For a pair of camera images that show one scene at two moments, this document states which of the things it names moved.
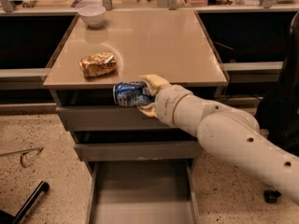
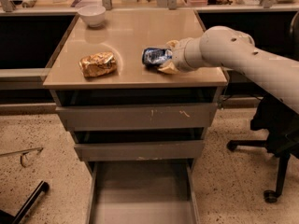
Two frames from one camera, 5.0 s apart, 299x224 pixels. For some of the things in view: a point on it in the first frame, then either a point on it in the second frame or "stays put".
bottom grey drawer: [142, 191] stays put
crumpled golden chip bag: [98, 64] stays put
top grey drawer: [110, 119] stays put
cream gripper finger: [154, 82] -> [173, 44]
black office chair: [278, 114] stays put
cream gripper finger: [149, 109] -> [169, 67]
